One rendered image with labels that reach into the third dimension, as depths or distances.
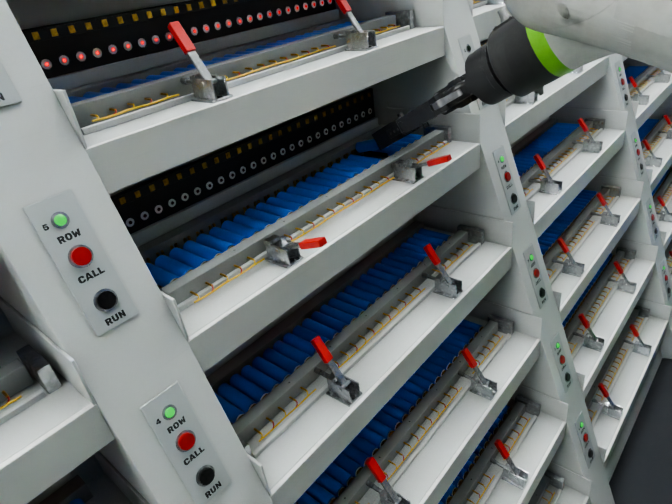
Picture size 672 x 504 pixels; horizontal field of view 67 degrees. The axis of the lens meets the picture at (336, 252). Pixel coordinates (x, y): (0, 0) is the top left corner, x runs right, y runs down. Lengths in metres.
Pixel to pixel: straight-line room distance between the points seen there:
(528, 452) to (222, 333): 0.73
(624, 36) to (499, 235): 0.54
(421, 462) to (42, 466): 0.54
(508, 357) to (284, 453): 0.52
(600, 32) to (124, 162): 0.43
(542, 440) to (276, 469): 0.64
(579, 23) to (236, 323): 0.42
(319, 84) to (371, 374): 0.39
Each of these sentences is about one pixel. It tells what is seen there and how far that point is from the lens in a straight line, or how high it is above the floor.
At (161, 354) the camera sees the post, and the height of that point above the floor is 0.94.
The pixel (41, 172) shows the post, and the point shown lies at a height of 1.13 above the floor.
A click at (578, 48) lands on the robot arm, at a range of 0.65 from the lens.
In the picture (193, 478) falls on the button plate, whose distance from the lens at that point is 0.55.
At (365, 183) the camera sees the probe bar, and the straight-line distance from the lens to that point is 0.75.
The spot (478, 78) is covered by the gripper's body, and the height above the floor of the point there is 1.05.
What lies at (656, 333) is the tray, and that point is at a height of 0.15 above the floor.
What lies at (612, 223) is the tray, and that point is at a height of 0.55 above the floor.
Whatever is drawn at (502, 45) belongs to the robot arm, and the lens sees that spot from 0.68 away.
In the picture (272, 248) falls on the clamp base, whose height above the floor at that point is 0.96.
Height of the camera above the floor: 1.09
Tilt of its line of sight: 15 degrees down
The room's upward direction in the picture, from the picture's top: 23 degrees counter-clockwise
